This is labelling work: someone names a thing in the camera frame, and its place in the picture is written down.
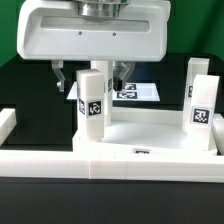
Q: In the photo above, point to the printed marker sheet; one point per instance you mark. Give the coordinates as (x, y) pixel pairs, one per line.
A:
(137, 92)

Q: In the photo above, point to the white desk top tray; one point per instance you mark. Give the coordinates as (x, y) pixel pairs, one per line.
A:
(147, 131)

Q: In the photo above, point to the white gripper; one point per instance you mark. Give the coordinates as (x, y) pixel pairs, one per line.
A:
(86, 30)

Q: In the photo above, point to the white U-shaped fence frame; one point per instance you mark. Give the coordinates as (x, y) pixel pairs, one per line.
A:
(198, 166)

